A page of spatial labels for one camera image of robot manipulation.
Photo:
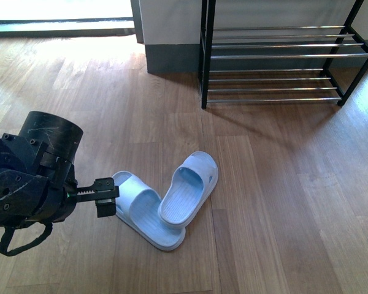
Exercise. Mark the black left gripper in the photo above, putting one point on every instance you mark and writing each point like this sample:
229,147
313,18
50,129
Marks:
37,181

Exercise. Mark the light blue slipper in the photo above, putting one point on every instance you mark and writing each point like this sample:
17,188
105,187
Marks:
191,184
137,206

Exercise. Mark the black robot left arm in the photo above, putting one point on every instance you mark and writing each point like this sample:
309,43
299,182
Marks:
39,122

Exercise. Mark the black metal shoe rack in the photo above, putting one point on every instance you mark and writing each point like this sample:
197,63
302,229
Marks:
291,68

